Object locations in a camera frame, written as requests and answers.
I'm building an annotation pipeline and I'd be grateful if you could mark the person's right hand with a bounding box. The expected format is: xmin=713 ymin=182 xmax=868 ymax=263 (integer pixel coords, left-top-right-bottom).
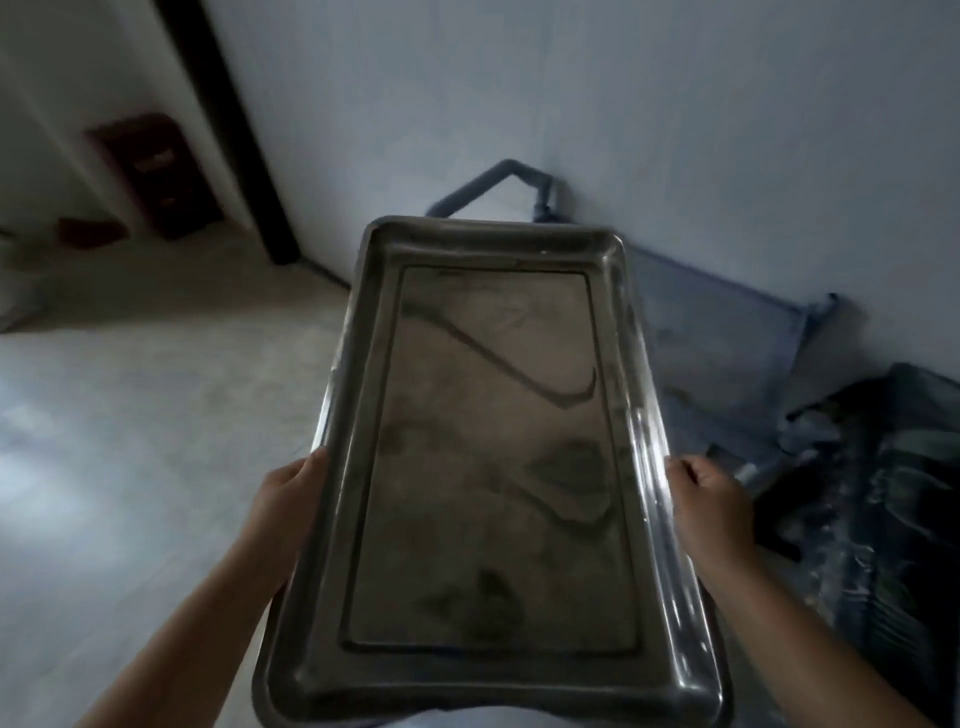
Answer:
xmin=664 ymin=454 xmax=768 ymax=594

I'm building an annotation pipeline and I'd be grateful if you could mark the person's left hand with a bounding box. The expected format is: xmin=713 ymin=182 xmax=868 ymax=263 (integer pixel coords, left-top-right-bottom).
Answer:
xmin=238 ymin=448 xmax=331 ymax=601

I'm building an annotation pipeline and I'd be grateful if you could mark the stainless steel rectangular tray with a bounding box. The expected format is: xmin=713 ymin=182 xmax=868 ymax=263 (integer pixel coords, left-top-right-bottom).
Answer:
xmin=253 ymin=216 xmax=732 ymax=728

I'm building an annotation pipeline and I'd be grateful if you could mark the person's right forearm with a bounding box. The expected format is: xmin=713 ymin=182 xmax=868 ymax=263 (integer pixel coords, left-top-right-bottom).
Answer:
xmin=701 ymin=558 xmax=939 ymax=728

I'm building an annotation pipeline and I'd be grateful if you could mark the person's left forearm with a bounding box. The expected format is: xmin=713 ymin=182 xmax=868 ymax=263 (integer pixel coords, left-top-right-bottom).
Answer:
xmin=75 ymin=547 xmax=294 ymax=728

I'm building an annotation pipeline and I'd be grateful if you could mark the dark patterned blanket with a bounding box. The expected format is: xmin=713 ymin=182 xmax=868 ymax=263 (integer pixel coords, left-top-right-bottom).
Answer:
xmin=738 ymin=363 xmax=960 ymax=728

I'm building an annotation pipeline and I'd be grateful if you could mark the dark red wooden cabinet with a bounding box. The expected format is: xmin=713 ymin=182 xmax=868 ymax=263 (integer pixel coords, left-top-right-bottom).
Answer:
xmin=84 ymin=112 xmax=225 ymax=243

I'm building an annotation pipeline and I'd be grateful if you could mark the blue metal bed frame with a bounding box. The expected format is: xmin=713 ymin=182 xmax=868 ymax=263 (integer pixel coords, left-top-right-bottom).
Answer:
xmin=423 ymin=159 xmax=841 ymax=481

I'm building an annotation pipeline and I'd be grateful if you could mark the black door frame post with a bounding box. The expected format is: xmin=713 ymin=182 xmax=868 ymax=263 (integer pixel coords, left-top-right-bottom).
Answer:
xmin=153 ymin=0 xmax=301 ymax=267

